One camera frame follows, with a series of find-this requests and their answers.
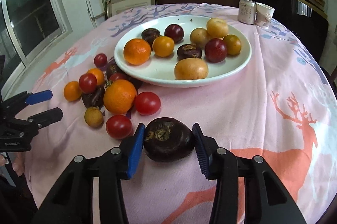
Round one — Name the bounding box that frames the orange cherry tomato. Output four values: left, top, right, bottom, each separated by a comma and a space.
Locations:
87, 68, 105, 86
152, 36, 175, 57
63, 81, 82, 102

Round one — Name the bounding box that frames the small yellow longan fruit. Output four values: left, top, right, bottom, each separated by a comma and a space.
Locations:
84, 107, 104, 128

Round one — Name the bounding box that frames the red cherry tomato front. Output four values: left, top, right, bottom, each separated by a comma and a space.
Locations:
106, 115, 132, 139

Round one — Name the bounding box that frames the large orange mandarin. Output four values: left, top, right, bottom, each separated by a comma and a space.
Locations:
123, 39, 151, 65

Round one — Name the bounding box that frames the large dark water chestnut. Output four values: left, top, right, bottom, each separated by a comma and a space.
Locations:
143, 117, 195, 163

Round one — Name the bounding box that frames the pale yellow passion fruit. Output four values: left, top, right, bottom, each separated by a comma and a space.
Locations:
174, 58, 209, 80

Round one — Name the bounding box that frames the dark red plum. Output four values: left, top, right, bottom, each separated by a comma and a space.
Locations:
164, 24, 185, 44
205, 38, 227, 63

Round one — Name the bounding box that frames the dark water chestnut front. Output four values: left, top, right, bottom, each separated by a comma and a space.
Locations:
177, 44, 202, 60

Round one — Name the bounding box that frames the yellow orange tomato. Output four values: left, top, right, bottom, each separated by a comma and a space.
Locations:
223, 35, 242, 56

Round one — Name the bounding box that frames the pale yellow small fruit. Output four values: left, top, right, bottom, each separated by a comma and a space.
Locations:
190, 28, 211, 49

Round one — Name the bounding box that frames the pale yellow round fruit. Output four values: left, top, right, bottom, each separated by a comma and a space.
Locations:
206, 18, 229, 39

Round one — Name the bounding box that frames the person's left hand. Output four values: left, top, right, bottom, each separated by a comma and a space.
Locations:
0, 152, 25, 177

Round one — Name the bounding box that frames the small red cherry tomato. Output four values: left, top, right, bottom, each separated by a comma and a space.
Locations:
94, 53, 107, 68

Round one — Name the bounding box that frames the left aluminium window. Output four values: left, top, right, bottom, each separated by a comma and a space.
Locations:
1, 0, 72, 96

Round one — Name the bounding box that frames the white oval plate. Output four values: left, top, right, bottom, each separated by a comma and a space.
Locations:
114, 16, 252, 88

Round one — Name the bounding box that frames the framed picture leaning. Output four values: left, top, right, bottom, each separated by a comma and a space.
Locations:
107, 0, 157, 18

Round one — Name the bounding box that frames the white paper cup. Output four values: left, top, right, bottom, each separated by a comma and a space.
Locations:
255, 3, 275, 29

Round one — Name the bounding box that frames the pink beverage can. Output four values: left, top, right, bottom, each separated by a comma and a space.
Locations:
238, 0, 256, 25

